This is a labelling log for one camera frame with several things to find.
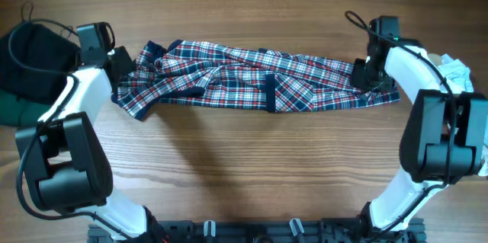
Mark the red blue plaid garment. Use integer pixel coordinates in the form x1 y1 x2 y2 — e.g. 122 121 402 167
111 40 400 120

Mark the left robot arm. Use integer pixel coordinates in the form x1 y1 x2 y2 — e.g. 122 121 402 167
15 46 165 242

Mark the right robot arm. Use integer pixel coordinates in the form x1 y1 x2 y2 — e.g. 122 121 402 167
352 37 487 241

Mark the beige garment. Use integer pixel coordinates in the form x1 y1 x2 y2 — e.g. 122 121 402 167
428 53 443 66

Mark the black folded garment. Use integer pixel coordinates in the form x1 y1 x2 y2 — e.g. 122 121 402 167
1 21 79 104

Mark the light blue striped garment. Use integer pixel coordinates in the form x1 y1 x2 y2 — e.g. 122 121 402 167
435 53 488 177

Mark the green folded garment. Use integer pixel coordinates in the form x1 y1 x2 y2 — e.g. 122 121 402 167
1 91 51 128

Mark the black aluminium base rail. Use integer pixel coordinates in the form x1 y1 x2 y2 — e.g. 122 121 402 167
86 218 427 243

